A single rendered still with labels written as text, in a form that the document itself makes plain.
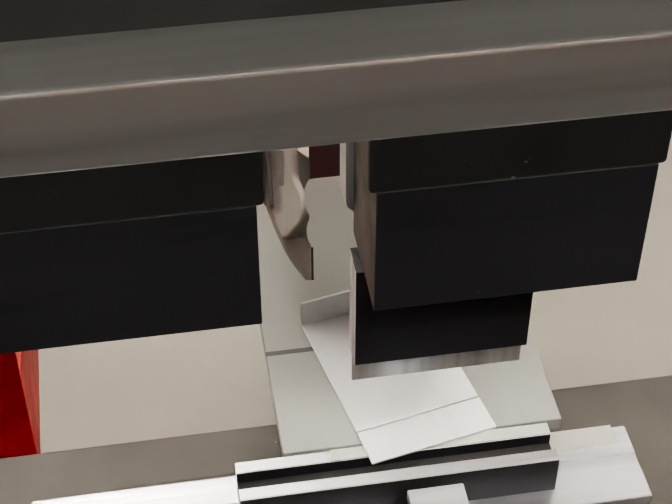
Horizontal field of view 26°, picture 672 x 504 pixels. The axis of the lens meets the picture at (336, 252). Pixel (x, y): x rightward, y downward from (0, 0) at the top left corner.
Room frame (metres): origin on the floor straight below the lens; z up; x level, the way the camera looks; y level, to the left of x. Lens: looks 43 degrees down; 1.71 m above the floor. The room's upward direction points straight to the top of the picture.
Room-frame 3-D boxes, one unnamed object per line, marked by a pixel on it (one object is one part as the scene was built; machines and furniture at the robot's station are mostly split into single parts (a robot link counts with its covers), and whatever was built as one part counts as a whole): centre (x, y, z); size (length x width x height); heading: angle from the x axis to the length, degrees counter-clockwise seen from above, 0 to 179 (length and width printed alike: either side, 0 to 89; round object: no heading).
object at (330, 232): (0.73, -0.03, 1.00); 0.26 x 0.18 x 0.01; 9
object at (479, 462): (0.58, -0.04, 0.98); 0.20 x 0.03 x 0.03; 99
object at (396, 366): (0.58, -0.06, 1.13); 0.10 x 0.02 x 0.10; 99
